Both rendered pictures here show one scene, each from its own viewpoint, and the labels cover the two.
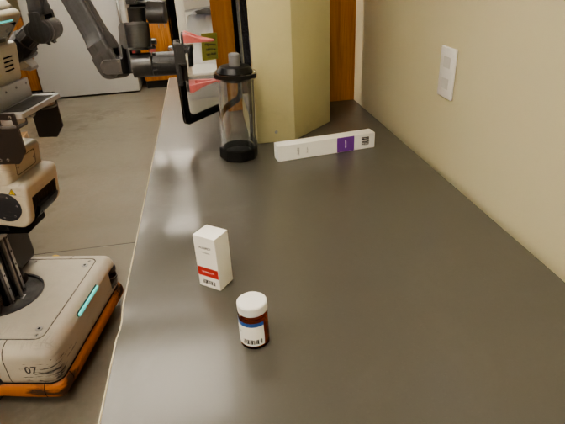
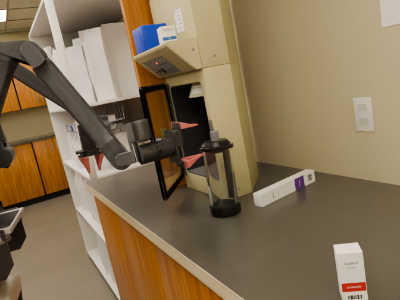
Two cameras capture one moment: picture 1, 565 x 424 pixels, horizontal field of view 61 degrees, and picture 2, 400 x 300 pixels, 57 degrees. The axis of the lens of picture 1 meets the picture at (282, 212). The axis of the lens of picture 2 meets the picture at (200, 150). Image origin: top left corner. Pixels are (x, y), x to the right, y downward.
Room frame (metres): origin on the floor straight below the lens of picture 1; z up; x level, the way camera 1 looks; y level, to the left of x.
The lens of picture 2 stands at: (0.16, 0.53, 1.38)
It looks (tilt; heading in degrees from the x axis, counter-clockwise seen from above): 11 degrees down; 341
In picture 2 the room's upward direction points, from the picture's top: 11 degrees counter-clockwise
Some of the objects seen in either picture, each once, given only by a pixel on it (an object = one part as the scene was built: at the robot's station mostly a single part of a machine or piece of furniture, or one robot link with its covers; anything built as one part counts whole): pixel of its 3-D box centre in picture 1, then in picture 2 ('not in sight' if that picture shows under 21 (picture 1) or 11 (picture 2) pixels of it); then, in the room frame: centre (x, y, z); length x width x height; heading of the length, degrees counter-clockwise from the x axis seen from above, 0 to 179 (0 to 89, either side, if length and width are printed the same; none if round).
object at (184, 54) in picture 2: not in sight; (165, 62); (1.48, 0.14, 1.46); 0.32 x 0.11 x 0.10; 8
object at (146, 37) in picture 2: not in sight; (151, 39); (1.55, 0.15, 1.56); 0.10 x 0.10 x 0.09; 8
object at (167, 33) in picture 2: not in sight; (166, 36); (1.42, 0.13, 1.54); 0.05 x 0.05 x 0.06; 88
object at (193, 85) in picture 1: (198, 76); (188, 153); (1.24, 0.19, 1.16); 0.09 x 0.07 x 0.07; 98
